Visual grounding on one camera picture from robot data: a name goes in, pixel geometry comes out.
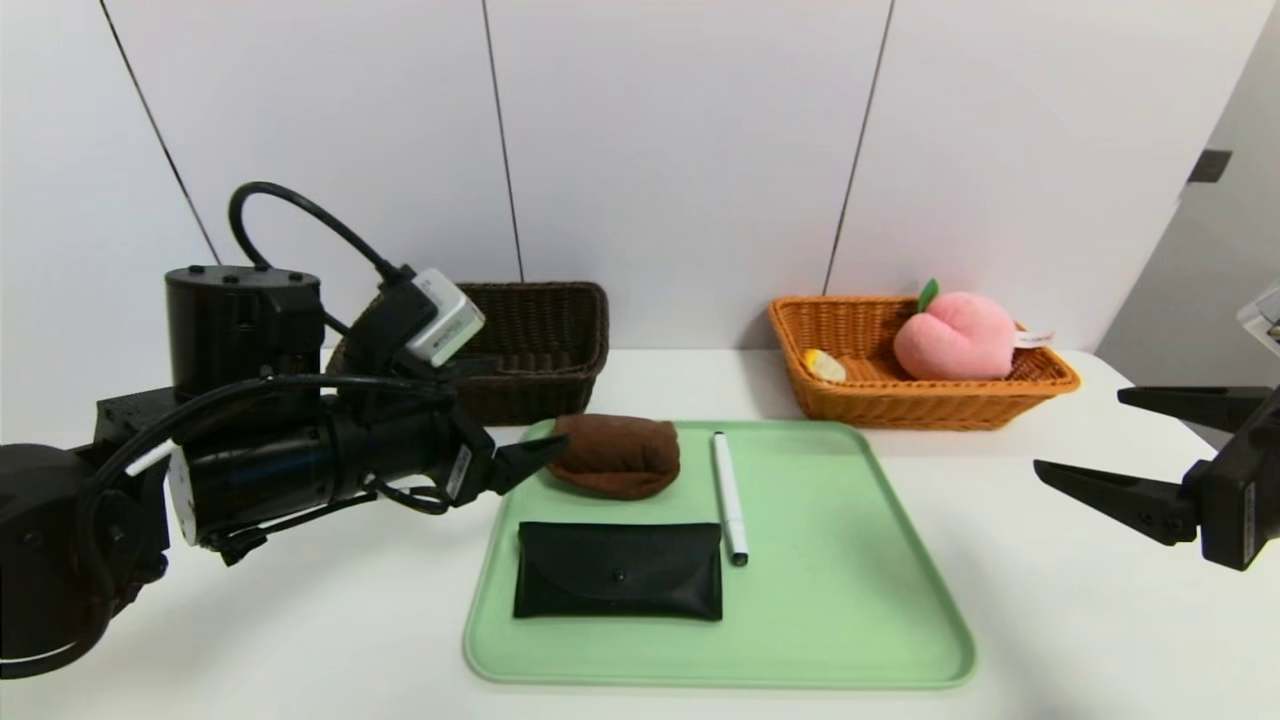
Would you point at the dark brown wicker basket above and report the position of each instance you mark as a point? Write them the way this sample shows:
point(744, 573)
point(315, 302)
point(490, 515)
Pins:
point(545, 340)

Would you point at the dark grey wall bracket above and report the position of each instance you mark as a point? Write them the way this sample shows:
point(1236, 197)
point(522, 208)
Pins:
point(1211, 166)

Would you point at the white marker pen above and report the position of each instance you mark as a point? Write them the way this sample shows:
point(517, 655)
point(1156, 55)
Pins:
point(728, 495)

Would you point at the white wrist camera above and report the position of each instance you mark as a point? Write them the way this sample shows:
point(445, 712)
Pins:
point(1265, 320)
point(450, 320)

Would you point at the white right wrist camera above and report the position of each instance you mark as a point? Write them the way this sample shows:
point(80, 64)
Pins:
point(1265, 320)

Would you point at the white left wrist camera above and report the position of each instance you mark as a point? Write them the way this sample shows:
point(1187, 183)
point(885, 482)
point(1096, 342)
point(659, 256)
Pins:
point(450, 320)

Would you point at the black leather snap pouch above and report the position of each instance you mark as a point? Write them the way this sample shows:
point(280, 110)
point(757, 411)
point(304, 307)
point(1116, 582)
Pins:
point(620, 585)

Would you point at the orange wicker basket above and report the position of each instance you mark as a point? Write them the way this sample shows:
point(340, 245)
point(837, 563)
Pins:
point(900, 408)

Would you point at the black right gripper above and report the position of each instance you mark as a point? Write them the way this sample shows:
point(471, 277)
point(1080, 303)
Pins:
point(1241, 500)

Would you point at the orange white toy fruit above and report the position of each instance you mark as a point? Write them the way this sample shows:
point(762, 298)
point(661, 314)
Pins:
point(825, 366)

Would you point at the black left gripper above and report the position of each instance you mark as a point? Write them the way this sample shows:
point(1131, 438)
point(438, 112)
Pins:
point(466, 467)

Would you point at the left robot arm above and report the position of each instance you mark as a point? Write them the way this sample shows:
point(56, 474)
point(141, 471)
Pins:
point(240, 330)

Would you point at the light green plastic tray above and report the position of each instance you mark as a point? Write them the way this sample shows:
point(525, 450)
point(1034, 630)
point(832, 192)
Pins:
point(800, 620)

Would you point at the pink plush peach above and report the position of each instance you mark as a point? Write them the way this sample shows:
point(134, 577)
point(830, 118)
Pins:
point(955, 335)

